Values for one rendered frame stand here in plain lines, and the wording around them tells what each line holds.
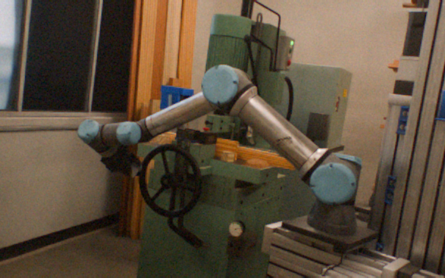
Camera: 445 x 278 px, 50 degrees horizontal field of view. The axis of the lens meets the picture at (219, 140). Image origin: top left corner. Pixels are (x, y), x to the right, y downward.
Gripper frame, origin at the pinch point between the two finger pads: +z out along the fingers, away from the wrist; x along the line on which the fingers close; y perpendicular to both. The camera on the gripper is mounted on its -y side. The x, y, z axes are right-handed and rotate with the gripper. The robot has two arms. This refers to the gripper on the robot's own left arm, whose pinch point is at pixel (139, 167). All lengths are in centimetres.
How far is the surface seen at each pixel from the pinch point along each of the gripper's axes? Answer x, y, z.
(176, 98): -50, -70, 73
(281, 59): 26, -79, 32
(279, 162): 43, -26, 30
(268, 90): 26, -60, 31
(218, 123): 13.9, -34.3, 20.9
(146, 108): -95, -76, 107
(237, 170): 30.9, -14.0, 19.2
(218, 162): 21.9, -15.3, 18.4
